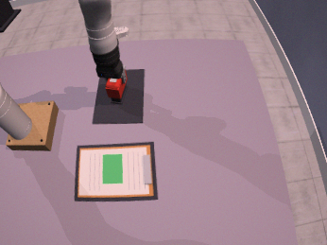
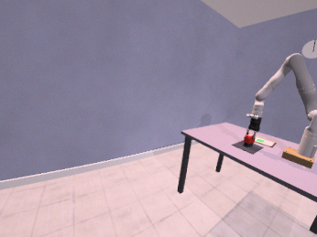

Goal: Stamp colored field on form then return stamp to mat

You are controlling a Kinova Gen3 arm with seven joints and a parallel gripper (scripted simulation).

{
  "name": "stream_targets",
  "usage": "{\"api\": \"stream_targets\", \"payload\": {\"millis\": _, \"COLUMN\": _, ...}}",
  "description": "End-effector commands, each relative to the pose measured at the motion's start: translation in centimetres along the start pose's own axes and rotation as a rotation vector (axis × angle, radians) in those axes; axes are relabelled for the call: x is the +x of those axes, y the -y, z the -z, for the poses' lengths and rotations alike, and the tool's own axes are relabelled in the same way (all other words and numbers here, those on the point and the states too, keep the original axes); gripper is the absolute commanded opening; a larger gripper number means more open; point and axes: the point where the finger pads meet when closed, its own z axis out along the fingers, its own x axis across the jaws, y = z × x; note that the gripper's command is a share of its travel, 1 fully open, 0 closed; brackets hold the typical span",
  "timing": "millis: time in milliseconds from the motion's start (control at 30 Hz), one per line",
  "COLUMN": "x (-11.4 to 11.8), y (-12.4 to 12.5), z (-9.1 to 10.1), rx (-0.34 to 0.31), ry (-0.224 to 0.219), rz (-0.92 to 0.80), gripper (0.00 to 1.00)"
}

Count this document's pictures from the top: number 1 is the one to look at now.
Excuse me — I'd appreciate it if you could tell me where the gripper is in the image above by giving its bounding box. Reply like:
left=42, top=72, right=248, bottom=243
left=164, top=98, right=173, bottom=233
left=88, top=26, right=129, bottom=84

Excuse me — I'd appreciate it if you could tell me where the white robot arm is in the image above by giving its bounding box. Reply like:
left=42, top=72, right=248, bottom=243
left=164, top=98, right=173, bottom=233
left=0, top=0, right=114, bottom=140

